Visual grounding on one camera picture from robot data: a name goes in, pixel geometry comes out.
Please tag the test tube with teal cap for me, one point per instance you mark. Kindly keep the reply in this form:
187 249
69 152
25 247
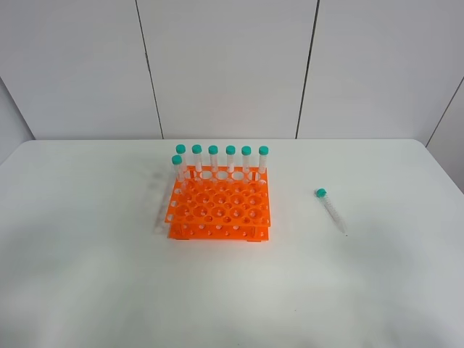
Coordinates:
322 195

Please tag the rack tube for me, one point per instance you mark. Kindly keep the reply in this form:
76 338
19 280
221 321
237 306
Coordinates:
263 152
230 152
213 152
179 170
181 151
197 152
246 153

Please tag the orange test tube rack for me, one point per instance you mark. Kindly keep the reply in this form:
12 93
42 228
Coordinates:
220 205

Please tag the rack tube front left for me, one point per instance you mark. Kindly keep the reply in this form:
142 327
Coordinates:
179 170

